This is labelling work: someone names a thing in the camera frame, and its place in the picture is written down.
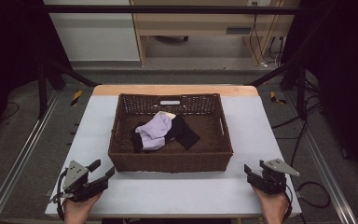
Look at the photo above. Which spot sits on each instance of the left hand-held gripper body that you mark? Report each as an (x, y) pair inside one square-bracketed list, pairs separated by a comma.
[(74, 177)]

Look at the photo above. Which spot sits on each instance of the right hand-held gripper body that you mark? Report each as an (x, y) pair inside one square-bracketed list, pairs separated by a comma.
[(276, 179)]

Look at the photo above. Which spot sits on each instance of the black sock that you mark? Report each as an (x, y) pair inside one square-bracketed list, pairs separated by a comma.
[(185, 133), (136, 141)]

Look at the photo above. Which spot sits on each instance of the brown wicker basket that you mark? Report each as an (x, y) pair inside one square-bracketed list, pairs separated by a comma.
[(167, 160)]

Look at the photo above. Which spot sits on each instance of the lilac sock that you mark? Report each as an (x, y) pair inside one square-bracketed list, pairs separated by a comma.
[(155, 130)]

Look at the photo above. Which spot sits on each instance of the cream sock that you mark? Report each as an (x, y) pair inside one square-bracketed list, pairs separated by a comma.
[(167, 114)]

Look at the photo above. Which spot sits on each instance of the person's right hand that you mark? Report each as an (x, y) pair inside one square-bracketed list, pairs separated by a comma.
[(273, 208)]

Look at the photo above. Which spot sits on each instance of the person's left hand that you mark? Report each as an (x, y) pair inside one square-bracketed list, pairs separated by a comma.
[(79, 211)]

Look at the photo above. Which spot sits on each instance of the white table mat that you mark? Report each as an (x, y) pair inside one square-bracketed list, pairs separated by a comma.
[(254, 130)]

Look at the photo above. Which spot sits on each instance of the yellow black tape marker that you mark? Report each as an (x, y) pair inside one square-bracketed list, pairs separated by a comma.
[(275, 98), (76, 97)]

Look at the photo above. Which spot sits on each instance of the black metal stand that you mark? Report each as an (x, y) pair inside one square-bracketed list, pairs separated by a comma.
[(42, 93), (301, 93)]

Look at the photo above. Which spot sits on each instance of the black curtain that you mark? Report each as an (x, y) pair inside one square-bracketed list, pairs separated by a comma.
[(345, 77), (9, 46)]

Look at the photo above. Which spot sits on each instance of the white cabinet panel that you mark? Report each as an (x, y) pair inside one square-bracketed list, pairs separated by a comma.
[(96, 34)]

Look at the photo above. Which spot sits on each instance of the light wooden desk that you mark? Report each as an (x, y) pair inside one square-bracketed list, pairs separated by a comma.
[(199, 21)]

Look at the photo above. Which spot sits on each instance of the aluminium floor rail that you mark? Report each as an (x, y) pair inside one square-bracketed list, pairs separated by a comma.
[(21, 161), (323, 161)]

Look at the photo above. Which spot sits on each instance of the black horizontal frame bar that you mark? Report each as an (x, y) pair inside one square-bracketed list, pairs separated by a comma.
[(167, 9)]

